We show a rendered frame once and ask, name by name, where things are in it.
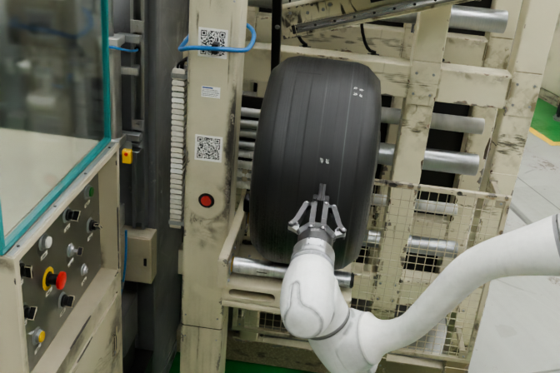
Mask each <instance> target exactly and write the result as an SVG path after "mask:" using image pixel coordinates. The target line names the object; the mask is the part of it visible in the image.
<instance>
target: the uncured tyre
mask: <svg viewBox="0 0 560 373"><path fill-rule="evenodd" d="M294 71H296V72H294ZM303 72H310V73H317V74H310V73H303ZM318 74H322V75H318ZM353 86H358V87H362V88H365V90H364V99H361V98H358V97H352V93H353ZM381 115H382V98H381V82H380V80H379V78H378V77H377V76H376V75H375V74H374V72H373V71H372V70H371V69H370V68H369V67H368V66H366V65H363V64H361V63H359V62H349V61H341V60H333V59H326V58H318V57H304V56H296V57H288V58H287V59H286V60H284V61H283V62H281V63H280V64H278V65H277V66H276V67H275V68H274V69H273V70H272V72H271V74H270V77H269V79H268V82H267V88H266V91H265V94H264V98H263V101H262V107H261V111H260V116H259V120H258V125H257V134H256V140H255V146H254V152H253V159H252V174H251V183H250V197H249V231H250V240H251V243H252V245H253V246H254V247H255V248H256V249H257V251H258V252H259V253H260V255H261V256H262V257H263V258H265V259H267V260H269V261H272V262H276V263H283V264H289V263H290V261H291V256H292V253H293V248H294V246H295V245H296V244H297V242H298V238H297V234H296V233H295V232H293V233H289V232H288V222H289V221H291V220H292V219H293V218H294V217H295V216H296V215H297V213H298V211H299V209H300V208H301V206H302V205H303V203H304V202H305V201H309V202H312V201H313V195H314V194H317V195H318V192H319V186H320V183H321V184H326V191H325V196H329V204H330V205H333V204H334V205H336V206H337V210H338V213H339V216H340V219H341V223H342V225H343V226H344V227H345V228H346V236H345V239H344V240H341V239H340V238H337V239H336V240H335V242H334V243H333V244H332V248H333V250H334V253H335V260H334V270H338V269H343V268H344V267H346V266H348V265H349V264H350V263H352V262H353V261H355V260H356V259H358V256H359V253H360V251H361V248H362V244H363V240H364V237H365V234H366V230H367V226H368V218H369V213H370V208H371V203H372V197H373V186H374V180H375V174H376V167H377V159H378V145H379V137H380V127H381ZM319 155H322V156H329V157H331V164H330V167H324V166H318V156H319Z"/></svg>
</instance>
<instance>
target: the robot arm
mask: <svg viewBox="0 0 560 373"><path fill-rule="evenodd" d="M325 191H326V184H321V183H320V186H319V192H318V195H317V194H314V195H313V198H312V202H309V201H305V202H304V203H303V204H302V206H301V208H300V209H299V211H298V213H297V215H296V216H295V217H294V218H293V219H292V220H291V221H289V222H288V228H287V232H289V233H293V232H295V233H296V234H297V244H296V245H295V246H294V248H293V253H292V256H291V261H290V263H289V268H288V269H287V271H286V273H285V276H284V278H283V281H282V288H281V294H280V312H281V317H282V323H283V324H284V326H285V328H286V329H287V331H288V332H289V333H290V334H292V335H293V336H296V337H297V338H301V339H308V341H309V344H310V346H311V347H312V349H313V351H314V352H315V354H316V355H317V357H318V358H319V360H320V361H321V362H322V363H323V364H324V365H325V367H326V368H327V369H328V370H329V371H330V372H331V373H375V372H376V369H377V368H378V363H379V362H380V361H381V359H382V357H383V356H384V355H385V354H386V353H388V352H390V351H395V350H397V349H400V348H403V347H405V346H408V345H410V344H412V343H413V342H415V341H417V340H419V339H420V338H422V337H423V336H424V335H426V334H427V333H428V332H429V331H430V330H431V329H432V328H433V327H434V326H435V325H436V324H437V323H438V322H439V321H441V320H442V319H443V318H444V317H445V316H446V315H447V314H448V313H449V312H451V311H452V310H453V309H454V308H455V307H456V306H457V305H458V304H459V303H461V302H462V301H463V300H464V299H465V298H466V297H467V296H468V295H470V294H471V293H472V292H473V291H475V290H476V289H477V288H478V287H480V286H481V285H483V284H485V283H487V282H489V281H492V280H494V279H498V278H501V277H506V276H560V213H558V214H555V215H552V216H548V217H546V218H544V219H542V220H540V221H536V222H534V223H532V224H530V225H527V226H524V227H521V228H518V229H516V230H514V231H510V232H508V233H505V234H502V235H500V236H495V237H494V238H491V239H489V240H486V241H483V242H481V243H479V244H477V245H476V246H473V247H471V248H470V249H468V250H466V251H465V252H464V253H462V254H461V255H460V256H458V257H457V258H456V259H455V260H453V261H452V262H451V263H450V264H449V265H448V266H447V267H446V268H445V269H444V270H443V271H442V272H441V274H440V275H439V276H438V277H437V278H436V279H435V280H434V281H433V283H432V284H431V285H430V286H429V287H428V288H427V289H426V290H425V292H423V293H422V294H421V295H420V297H419V298H418V299H417V300H416V301H415V302H414V303H413V304H412V306H411V307H410V308H409V309H408V310H407V311H406V312H405V313H404V314H402V315H401V316H399V317H397V318H395V319H391V320H380V319H378V318H376V317H375V316H374V315H373V314H372V313H371V312H365V311H359V310H356V309H353V308H349V307H348V305H347V303H346V301H345V300H344V298H343V295H342V292H341V291H340V288H339V284H338V280H337V279H336V278H335V276H334V275H333V273H334V260H335V253H334V250H333V243H334V242H335V240H336V239H337V238H340V239H341V240H344V239H345V236H346V228H345V227H344V226H343V225H342V223H341V219H340V216H339V213H338V209H337V206H336V205H334V204H333V205H330V204H329V196H325ZM308 211H311V213H310V218H309V222H308V223H306V224H305V225H303V226H301V227H299V226H300V225H301V223H302V221H303V219H304V218H305V216H306V215H307V213H308ZM317 211H322V220H321V222H315V218H316V212H317ZM328 213H330V215H331V218H332V223H333V227H334V230H335V232H334V231H333V230H332V229H331V228H330V227H329V226H328V225H327V218H328Z"/></svg>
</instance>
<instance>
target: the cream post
mask: <svg viewBox="0 0 560 373"><path fill-rule="evenodd" d="M247 12H248V0H190V4H189V35H188V46H198V27H208V28H216V29H223V30H228V36H227V47H239V48H244V47H245V39H246V26H247ZM243 66H244V52H227V59H221V58H214V57H200V56H198V50H190V51H188V67H187V130H186V166H185V193H184V234H183V257H182V319H181V350H180V373H225V362H226V349H227V335H228V308H229V306H222V295H223V289H222V288H219V287H217V275H218V258H219V255H220V253H221V250H222V248H223V244H224V242H225V240H226V238H227V237H228V233H229V231H230V229H231V226H232V223H233V220H234V214H235V201H236V187H237V174H238V147H239V133H240V120H241V106H242V93H243ZM202 86H207V87H220V88H221V89H220V99H219V98H212V97H201V94H202ZM195 134H199V135H206V136H214V137H222V162H209V161H202V160H195V159H194V155H195ZM203 196H210V197H211V199H212V203H211V204H210V205H209V206H204V205H203V204H202V203H201V199H202V197H203Z"/></svg>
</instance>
